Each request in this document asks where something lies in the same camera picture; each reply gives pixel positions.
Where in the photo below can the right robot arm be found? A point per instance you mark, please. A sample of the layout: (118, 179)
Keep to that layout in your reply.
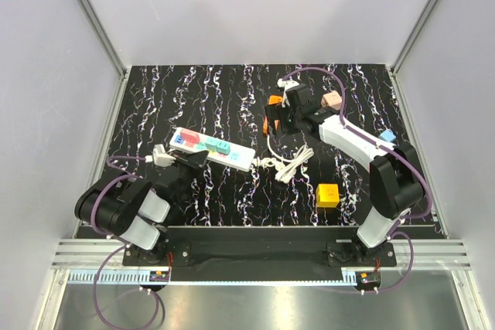
(395, 176)

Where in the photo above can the beige cube socket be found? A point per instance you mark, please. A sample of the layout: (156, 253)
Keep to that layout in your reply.
(332, 99)

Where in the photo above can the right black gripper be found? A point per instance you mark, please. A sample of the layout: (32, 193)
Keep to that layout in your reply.
(274, 112)

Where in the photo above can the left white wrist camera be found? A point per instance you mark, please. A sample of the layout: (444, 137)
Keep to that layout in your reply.
(160, 157)

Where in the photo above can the white multicolour power strip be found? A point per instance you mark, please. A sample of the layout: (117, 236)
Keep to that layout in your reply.
(240, 157)

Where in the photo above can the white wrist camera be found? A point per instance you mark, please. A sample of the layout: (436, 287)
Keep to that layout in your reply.
(160, 157)
(289, 88)

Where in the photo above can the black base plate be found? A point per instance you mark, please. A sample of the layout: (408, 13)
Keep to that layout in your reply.
(190, 246)

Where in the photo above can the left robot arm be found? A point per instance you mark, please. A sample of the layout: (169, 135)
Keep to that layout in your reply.
(133, 209)

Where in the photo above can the teal usb charger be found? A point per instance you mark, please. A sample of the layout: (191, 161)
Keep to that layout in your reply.
(210, 143)

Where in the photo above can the green usb charger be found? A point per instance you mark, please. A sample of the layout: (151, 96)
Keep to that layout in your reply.
(223, 147)

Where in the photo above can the pink plug adapter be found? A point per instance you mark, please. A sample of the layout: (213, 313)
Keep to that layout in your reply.
(189, 136)

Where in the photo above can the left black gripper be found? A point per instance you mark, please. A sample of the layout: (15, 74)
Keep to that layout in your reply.
(195, 159)

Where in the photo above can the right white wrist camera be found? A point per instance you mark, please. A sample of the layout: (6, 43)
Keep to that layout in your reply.
(289, 88)

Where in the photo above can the yellow cube socket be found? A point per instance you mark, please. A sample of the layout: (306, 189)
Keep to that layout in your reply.
(327, 196)

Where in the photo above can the orange power strip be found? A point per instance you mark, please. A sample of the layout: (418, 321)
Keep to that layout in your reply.
(271, 118)

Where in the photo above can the white strip cord plug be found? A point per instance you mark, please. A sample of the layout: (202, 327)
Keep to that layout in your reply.
(264, 162)

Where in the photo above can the light blue usb charger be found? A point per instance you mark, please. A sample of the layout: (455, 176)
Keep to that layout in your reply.
(388, 135)

